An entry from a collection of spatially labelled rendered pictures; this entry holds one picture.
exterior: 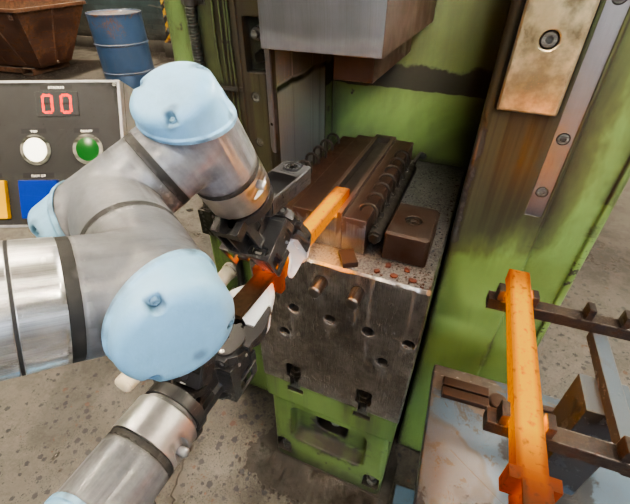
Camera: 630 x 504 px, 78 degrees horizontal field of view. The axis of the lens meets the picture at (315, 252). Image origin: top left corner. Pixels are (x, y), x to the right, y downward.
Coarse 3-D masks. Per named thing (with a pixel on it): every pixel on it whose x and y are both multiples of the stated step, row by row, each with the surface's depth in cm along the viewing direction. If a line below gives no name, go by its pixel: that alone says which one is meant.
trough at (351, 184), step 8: (376, 144) 104; (384, 144) 104; (368, 152) 98; (376, 152) 100; (360, 160) 93; (368, 160) 96; (360, 168) 92; (368, 168) 92; (352, 176) 89; (360, 176) 89; (344, 184) 85; (352, 184) 86; (336, 216) 75
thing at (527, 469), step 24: (528, 288) 58; (528, 312) 54; (528, 336) 51; (528, 360) 48; (528, 384) 45; (528, 408) 43; (528, 432) 41; (528, 456) 39; (504, 480) 38; (528, 480) 36; (552, 480) 36
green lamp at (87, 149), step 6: (84, 138) 75; (90, 138) 75; (78, 144) 75; (84, 144) 75; (90, 144) 75; (96, 144) 75; (78, 150) 75; (84, 150) 75; (90, 150) 75; (96, 150) 75; (84, 156) 75; (90, 156) 75; (96, 156) 75
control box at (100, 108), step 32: (0, 96) 74; (32, 96) 74; (64, 96) 74; (96, 96) 74; (128, 96) 78; (0, 128) 74; (32, 128) 75; (64, 128) 75; (96, 128) 75; (128, 128) 77; (0, 160) 75; (64, 160) 76; (0, 224) 77
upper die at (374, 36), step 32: (288, 0) 56; (320, 0) 55; (352, 0) 53; (384, 0) 52; (416, 0) 66; (288, 32) 59; (320, 32) 57; (352, 32) 55; (384, 32) 54; (416, 32) 73
